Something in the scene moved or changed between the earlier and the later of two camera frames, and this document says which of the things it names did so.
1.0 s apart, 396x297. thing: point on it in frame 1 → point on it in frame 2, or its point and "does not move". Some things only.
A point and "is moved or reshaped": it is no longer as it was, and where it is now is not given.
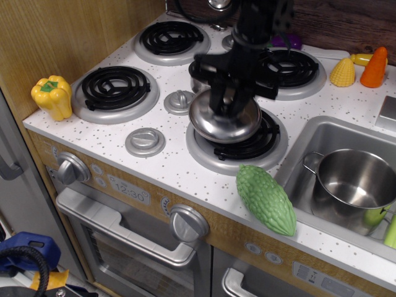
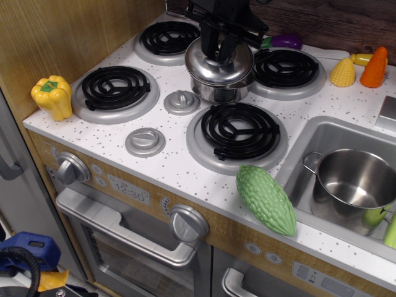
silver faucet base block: x=387 y=119 does not move
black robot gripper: x=243 y=63 → x=233 y=17
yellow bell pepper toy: x=53 y=96 does not move
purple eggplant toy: x=294 y=39 does not move
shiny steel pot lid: x=224 y=127 is moved or reshaped
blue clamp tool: x=44 y=244 does not move
